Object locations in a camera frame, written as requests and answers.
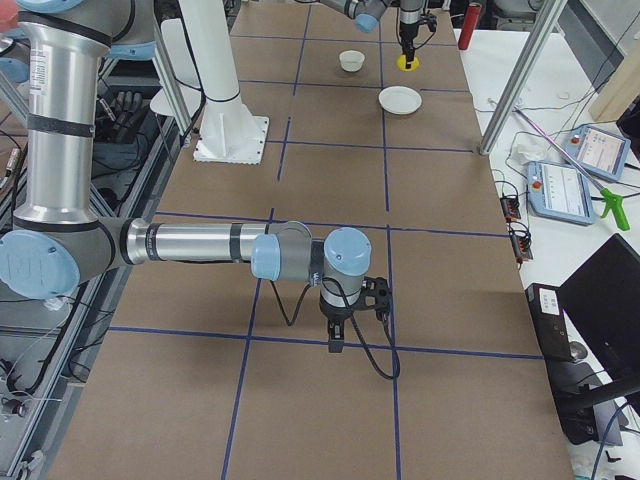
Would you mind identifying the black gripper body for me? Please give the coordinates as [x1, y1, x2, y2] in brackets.
[320, 299, 353, 330]
[399, 20, 418, 44]

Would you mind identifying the yellow lemon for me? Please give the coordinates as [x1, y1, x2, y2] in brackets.
[396, 55, 420, 72]

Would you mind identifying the white round plate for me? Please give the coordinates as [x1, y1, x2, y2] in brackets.
[378, 86, 422, 115]

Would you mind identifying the white plastic bowl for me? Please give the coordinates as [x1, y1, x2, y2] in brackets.
[338, 50, 366, 73]

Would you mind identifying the red cylinder bottle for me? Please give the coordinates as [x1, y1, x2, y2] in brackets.
[458, 1, 482, 51]

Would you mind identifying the brown paper table mat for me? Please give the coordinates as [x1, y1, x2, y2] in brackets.
[50, 2, 573, 479]

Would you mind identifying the far orange usb hub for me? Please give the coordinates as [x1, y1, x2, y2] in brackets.
[495, 180, 521, 223]

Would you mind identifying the orange usb hub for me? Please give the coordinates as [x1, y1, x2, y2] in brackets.
[507, 221, 533, 265]
[495, 180, 521, 223]

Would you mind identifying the near orange usb hub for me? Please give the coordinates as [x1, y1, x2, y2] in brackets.
[507, 221, 533, 265]

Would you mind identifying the near blue teach pendant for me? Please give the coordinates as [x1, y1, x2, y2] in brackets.
[526, 161, 595, 226]

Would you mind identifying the blue teach pendant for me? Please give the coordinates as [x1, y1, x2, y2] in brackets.
[526, 161, 595, 226]
[563, 125, 631, 182]

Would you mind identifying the black box device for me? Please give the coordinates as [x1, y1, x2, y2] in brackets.
[525, 283, 572, 361]

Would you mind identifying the wooden board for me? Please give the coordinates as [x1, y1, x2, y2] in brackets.
[589, 41, 640, 122]

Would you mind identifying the far blue teach pendant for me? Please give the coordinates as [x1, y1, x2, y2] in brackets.
[563, 125, 631, 182]

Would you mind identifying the black laptop computer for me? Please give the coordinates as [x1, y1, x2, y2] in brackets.
[559, 234, 639, 379]

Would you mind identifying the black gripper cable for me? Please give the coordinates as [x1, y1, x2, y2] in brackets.
[397, 12, 437, 54]
[268, 277, 401, 382]

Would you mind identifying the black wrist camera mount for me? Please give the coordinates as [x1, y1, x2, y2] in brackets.
[419, 12, 437, 33]
[355, 276, 392, 325]

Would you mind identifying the grey aluminium frame post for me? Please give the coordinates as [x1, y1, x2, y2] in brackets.
[478, 0, 567, 156]

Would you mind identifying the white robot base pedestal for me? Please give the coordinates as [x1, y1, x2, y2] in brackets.
[179, 0, 269, 165]

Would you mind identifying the green handled reacher grabber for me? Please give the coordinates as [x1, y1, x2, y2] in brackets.
[513, 107, 630, 231]

